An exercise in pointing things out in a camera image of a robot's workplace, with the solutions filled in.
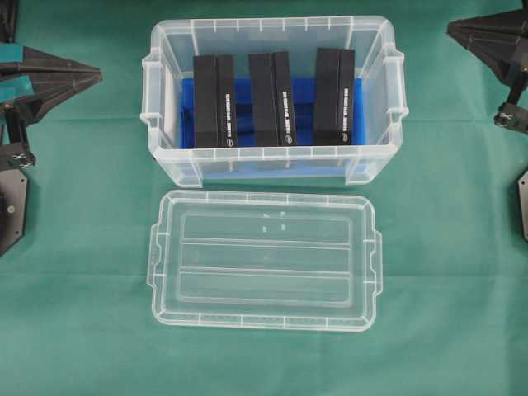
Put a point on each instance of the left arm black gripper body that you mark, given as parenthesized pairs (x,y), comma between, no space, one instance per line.
(16,154)

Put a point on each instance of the black frame post left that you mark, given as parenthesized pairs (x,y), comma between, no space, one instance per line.
(8,14)

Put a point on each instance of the blue foam insert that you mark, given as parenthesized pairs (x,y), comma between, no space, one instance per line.
(304,94)

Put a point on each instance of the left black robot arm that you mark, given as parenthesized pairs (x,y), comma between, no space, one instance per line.
(14,182)

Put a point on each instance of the clear plastic storage box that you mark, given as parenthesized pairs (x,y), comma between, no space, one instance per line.
(379,64)

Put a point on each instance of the right black rectangular case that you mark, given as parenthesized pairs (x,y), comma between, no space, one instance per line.
(333,110)

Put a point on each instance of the left black rectangular case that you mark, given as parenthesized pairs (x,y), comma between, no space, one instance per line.
(215,115)

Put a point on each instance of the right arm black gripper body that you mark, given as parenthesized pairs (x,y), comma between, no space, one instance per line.
(511,116)

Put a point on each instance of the green table cloth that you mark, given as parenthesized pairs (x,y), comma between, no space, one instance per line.
(76,315)

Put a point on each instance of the black rectangular case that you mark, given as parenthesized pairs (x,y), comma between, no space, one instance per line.
(333,110)
(273,109)
(215,115)

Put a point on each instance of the white tape marks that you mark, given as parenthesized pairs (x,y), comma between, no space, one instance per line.
(274,222)

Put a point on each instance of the middle black rectangular case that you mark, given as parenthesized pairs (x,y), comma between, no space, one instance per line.
(273,109)

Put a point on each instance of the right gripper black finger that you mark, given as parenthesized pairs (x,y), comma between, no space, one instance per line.
(506,28)
(505,55)

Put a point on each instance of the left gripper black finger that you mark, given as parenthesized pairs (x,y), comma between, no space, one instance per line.
(33,100)
(19,59)

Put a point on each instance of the clear plastic box lid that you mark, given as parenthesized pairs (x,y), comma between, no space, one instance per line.
(210,264)

